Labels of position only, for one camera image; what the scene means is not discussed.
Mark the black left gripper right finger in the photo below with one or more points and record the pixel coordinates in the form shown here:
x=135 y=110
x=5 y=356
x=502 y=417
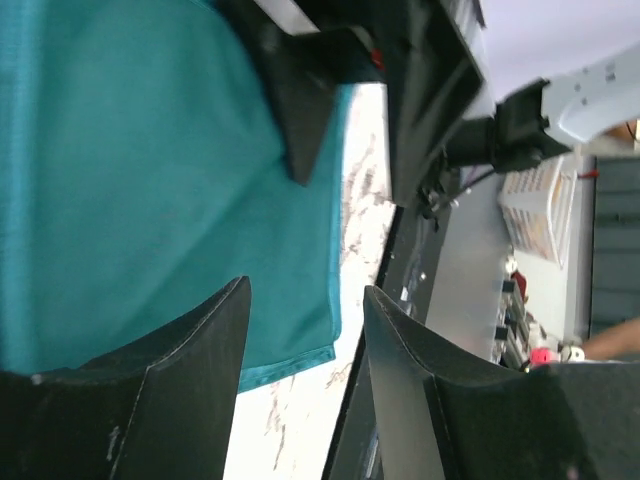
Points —
x=444 y=413

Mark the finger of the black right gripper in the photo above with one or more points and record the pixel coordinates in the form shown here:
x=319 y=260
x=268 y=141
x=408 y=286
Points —
x=300 y=74
x=432 y=78

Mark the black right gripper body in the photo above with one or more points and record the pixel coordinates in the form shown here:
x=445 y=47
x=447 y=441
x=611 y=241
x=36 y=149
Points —
x=361 y=59

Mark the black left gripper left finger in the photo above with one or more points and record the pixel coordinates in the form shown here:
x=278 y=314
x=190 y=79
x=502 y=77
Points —
x=160 y=407

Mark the teal cloth napkin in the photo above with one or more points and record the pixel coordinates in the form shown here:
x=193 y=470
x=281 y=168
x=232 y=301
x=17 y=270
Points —
x=142 y=168

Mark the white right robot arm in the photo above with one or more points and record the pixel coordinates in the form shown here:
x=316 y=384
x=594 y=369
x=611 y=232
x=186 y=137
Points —
x=541 y=120

